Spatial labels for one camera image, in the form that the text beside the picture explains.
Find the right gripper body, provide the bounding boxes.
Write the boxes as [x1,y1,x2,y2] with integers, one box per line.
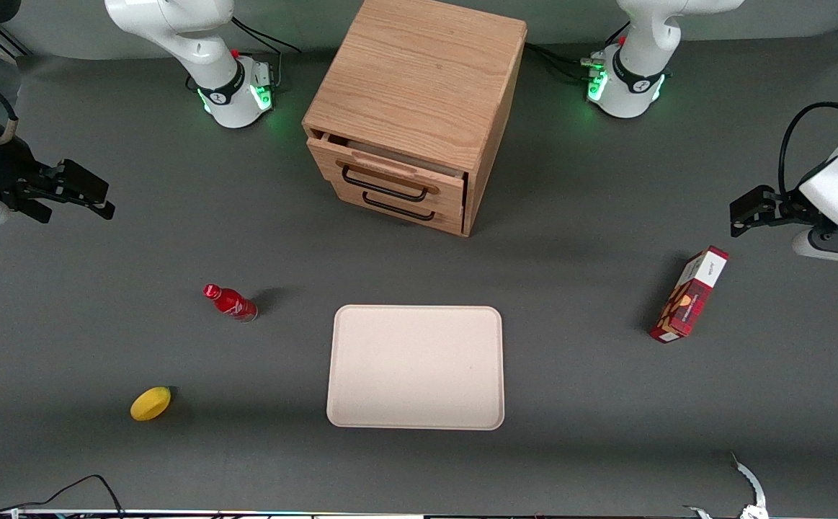
[0,124,61,218]

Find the red coke bottle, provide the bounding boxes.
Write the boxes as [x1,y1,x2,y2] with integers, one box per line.
[202,283,259,323]

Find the beige plastic tray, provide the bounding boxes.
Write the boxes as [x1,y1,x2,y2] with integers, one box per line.
[326,305,505,431]

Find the red tartan shortbread box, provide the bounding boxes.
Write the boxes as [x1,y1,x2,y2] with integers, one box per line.
[649,246,729,344]

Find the yellow lemon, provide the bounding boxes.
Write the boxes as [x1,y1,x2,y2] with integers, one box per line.
[130,386,172,422]

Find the white serrated plastic strip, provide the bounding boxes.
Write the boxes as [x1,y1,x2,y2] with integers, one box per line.
[730,452,770,519]

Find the wooden drawer cabinet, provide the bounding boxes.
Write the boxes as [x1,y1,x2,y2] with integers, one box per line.
[302,0,528,238]

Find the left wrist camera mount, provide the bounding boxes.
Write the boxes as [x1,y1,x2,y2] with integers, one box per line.
[792,227,838,269]

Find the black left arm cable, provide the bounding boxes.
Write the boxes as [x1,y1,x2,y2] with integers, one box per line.
[779,63,838,195]

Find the black right base cables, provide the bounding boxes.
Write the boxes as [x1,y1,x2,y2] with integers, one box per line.
[231,16,303,94]

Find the black base cables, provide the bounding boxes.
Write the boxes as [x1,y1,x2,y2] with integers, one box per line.
[231,16,303,94]
[525,22,610,84]

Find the black left base cables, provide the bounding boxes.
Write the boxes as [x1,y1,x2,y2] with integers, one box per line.
[525,22,610,84]

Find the thin black table cable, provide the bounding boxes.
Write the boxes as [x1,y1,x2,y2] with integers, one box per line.
[0,474,125,519]

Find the wooden drawer with long handle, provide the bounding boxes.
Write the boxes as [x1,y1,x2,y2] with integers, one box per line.
[307,132,468,217]

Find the wooden drawer with short handle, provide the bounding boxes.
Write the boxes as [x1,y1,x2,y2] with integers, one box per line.
[329,180,464,236]

